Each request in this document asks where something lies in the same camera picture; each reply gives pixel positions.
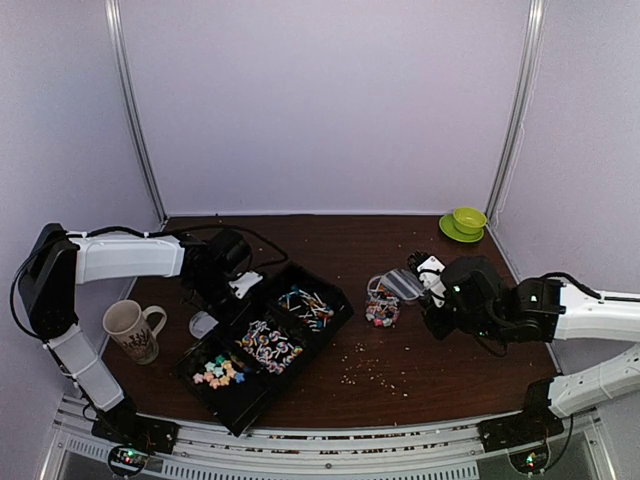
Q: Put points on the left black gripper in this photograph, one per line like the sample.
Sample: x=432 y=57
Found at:
x=231 y=317

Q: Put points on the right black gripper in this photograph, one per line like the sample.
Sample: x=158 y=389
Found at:
x=438 y=328

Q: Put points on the metal scoop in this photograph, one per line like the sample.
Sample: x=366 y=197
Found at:
x=403 y=284

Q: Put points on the clear plastic cup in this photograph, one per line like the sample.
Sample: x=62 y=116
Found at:
x=382 y=307

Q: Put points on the black three-compartment candy tray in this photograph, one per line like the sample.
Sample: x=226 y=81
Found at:
x=240 y=367

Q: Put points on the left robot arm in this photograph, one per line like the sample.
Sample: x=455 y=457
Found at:
x=61 y=260

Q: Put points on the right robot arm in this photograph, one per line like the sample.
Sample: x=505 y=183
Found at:
x=470 y=296

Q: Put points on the clear plastic lid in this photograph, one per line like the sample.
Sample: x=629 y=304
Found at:
x=201 y=323

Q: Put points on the cream floral mug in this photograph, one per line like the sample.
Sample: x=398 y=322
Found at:
x=135 y=329

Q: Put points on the green saucer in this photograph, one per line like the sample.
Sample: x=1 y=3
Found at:
x=447 y=227

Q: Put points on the green bowl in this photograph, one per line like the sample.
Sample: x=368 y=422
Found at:
x=468 y=220

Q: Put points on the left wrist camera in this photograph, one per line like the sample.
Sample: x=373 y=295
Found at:
x=241 y=286

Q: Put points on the front aluminium rail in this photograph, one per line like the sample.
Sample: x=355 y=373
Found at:
x=203 y=450

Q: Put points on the left aluminium frame post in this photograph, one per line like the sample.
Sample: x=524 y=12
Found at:
x=118 y=42

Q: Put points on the aluminium frame post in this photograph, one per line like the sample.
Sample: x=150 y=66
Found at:
x=118 y=42
x=522 y=96

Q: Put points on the right aluminium frame post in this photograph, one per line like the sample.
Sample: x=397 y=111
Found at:
x=522 y=96

